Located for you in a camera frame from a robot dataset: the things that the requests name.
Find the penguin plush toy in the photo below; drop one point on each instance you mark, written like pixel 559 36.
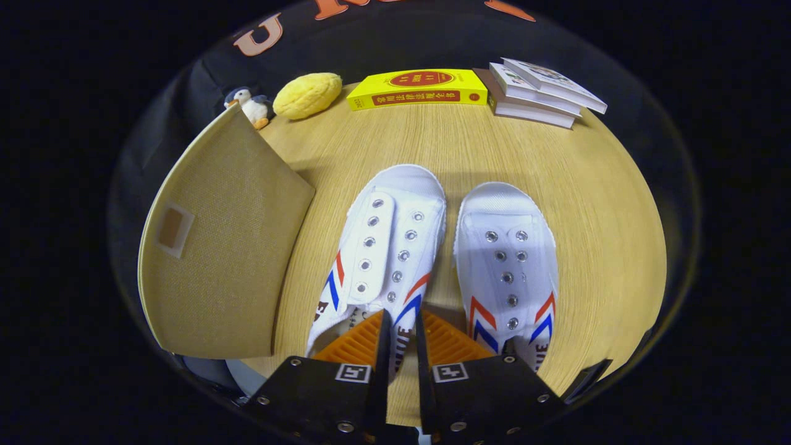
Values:
pixel 252 108

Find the yellow bread-shaped plush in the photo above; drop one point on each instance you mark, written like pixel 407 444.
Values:
pixel 308 96

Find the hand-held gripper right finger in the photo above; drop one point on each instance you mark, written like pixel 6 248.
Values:
pixel 488 395

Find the white canvas shoe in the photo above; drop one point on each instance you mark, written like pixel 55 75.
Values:
pixel 507 259
pixel 377 259

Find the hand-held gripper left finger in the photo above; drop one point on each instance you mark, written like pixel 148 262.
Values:
pixel 321 395

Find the thick yellow book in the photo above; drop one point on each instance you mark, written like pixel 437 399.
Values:
pixel 420 89

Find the brown cover book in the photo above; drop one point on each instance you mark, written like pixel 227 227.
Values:
pixel 531 114

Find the beige fabric storage box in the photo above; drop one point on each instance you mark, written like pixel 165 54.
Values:
pixel 222 247

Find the white floral cover book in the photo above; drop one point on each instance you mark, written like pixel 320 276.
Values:
pixel 556 83

